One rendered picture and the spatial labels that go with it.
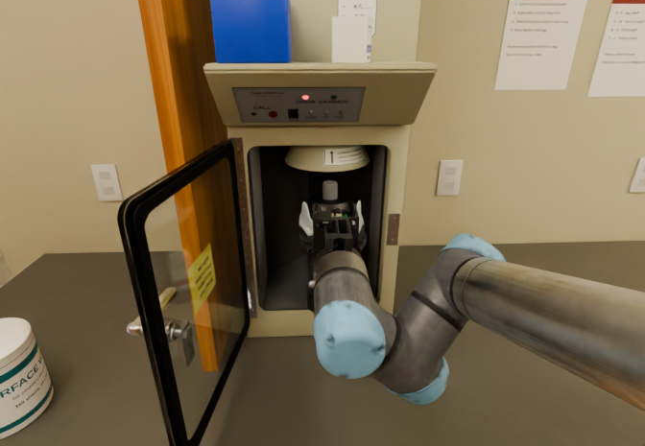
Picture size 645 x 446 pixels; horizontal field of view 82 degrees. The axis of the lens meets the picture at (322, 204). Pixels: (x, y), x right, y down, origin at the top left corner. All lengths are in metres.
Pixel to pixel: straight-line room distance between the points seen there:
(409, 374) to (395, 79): 0.39
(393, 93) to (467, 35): 0.61
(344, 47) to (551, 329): 0.43
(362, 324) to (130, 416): 0.52
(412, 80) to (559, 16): 0.76
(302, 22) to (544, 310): 0.51
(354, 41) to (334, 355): 0.41
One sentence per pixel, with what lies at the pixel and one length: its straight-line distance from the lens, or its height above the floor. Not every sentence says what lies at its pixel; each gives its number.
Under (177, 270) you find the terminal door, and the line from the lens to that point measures 0.50.
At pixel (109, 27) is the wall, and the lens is 1.19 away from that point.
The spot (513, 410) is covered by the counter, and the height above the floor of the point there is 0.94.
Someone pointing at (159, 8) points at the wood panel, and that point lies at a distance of 0.59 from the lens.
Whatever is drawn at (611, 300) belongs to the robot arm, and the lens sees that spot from 0.33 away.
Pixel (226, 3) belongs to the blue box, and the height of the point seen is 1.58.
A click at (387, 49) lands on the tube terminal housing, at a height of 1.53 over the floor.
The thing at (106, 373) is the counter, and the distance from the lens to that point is 0.91.
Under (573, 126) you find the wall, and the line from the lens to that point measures 1.36.
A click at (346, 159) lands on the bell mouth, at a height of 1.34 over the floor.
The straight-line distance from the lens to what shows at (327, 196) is 0.69.
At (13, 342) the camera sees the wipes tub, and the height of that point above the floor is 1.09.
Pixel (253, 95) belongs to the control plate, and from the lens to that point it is 0.58.
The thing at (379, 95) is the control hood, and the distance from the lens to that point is 0.58.
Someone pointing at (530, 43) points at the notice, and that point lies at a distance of 1.24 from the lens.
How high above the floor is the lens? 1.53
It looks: 23 degrees down
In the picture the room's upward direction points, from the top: straight up
